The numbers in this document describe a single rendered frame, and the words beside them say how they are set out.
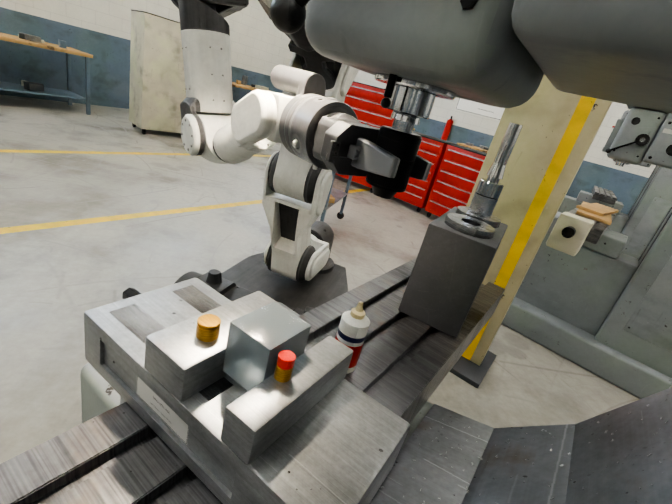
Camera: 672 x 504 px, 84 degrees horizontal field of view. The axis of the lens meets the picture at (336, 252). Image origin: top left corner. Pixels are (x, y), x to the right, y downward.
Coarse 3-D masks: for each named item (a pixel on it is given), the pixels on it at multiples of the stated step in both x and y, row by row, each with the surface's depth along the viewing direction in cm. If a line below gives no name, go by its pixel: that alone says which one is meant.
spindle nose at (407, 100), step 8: (400, 88) 37; (408, 88) 37; (392, 96) 38; (400, 96) 37; (408, 96) 37; (416, 96) 37; (424, 96) 37; (432, 96) 37; (392, 104) 38; (400, 104) 37; (408, 104) 37; (416, 104) 37; (424, 104) 37; (432, 104) 38; (408, 112) 37; (416, 112) 37; (424, 112) 38
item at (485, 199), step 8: (480, 184) 74; (480, 192) 74; (488, 192) 73; (496, 192) 72; (472, 200) 76; (480, 200) 74; (488, 200) 73; (496, 200) 74; (472, 208) 75; (480, 208) 74; (488, 208) 74; (480, 216) 74; (488, 216) 75
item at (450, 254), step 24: (456, 216) 70; (432, 240) 66; (456, 240) 64; (480, 240) 63; (432, 264) 67; (456, 264) 65; (480, 264) 63; (408, 288) 71; (432, 288) 68; (456, 288) 66; (408, 312) 72; (432, 312) 70; (456, 312) 67; (456, 336) 69
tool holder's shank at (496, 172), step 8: (512, 128) 69; (520, 128) 69; (504, 136) 71; (512, 136) 69; (504, 144) 70; (512, 144) 70; (504, 152) 71; (496, 160) 72; (504, 160) 71; (496, 168) 72; (504, 168) 72; (488, 176) 74; (496, 176) 72
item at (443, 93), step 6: (378, 78) 37; (384, 78) 36; (402, 78) 35; (402, 84) 35; (408, 84) 35; (414, 84) 35; (420, 84) 35; (426, 84) 35; (426, 90) 35; (432, 90) 35; (438, 90) 35; (444, 90) 35; (438, 96) 39; (444, 96) 36; (450, 96) 36
